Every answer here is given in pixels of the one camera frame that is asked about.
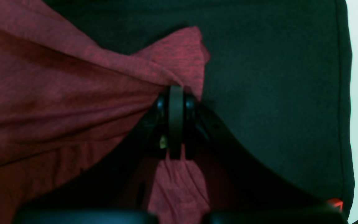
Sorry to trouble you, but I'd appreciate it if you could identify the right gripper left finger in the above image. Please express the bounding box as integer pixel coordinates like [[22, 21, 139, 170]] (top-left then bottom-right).
[[13, 86, 177, 224]]

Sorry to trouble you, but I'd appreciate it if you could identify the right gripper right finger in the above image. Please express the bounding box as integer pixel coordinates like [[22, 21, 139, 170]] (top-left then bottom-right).
[[177, 86, 347, 224]]

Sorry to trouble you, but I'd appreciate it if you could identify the red long-sleeve T-shirt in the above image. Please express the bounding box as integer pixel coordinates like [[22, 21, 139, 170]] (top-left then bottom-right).
[[0, 0, 210, 224]]

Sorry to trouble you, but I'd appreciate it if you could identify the blue orange clamp bottom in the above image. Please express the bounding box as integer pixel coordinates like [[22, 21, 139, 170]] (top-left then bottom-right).
[[327, 198, 343, 212]]

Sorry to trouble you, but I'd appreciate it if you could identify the black table cloth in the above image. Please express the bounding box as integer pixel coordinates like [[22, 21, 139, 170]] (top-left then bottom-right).
[[45, 0, 355, 218]]

